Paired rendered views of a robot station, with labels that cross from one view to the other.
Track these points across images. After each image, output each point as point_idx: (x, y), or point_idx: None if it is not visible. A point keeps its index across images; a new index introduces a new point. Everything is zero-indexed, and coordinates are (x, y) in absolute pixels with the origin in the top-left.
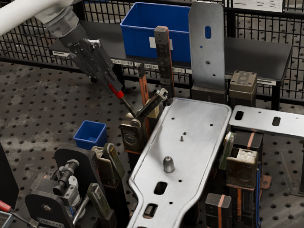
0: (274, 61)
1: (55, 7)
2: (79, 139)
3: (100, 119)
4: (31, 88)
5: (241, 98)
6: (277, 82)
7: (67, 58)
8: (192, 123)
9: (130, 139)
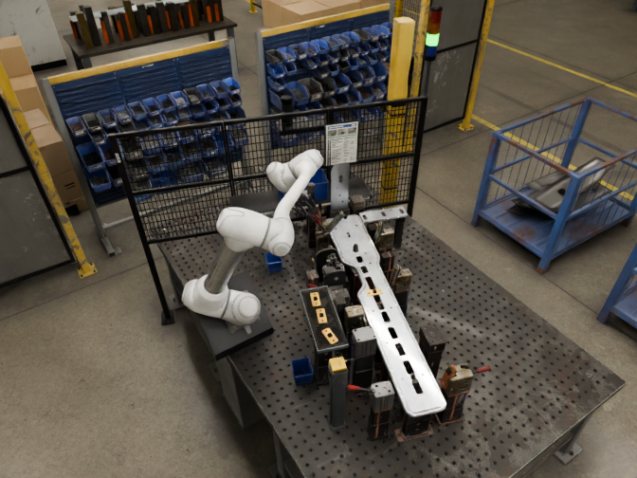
0: (361, 187)
1: (295, 181)
2: (271, 263)
3: (263, 252)
4: (202, 250)
5: (359, 209)
6: (370, 196)
7: (291, 209)
8: (347, 228)
9: (323, 245)
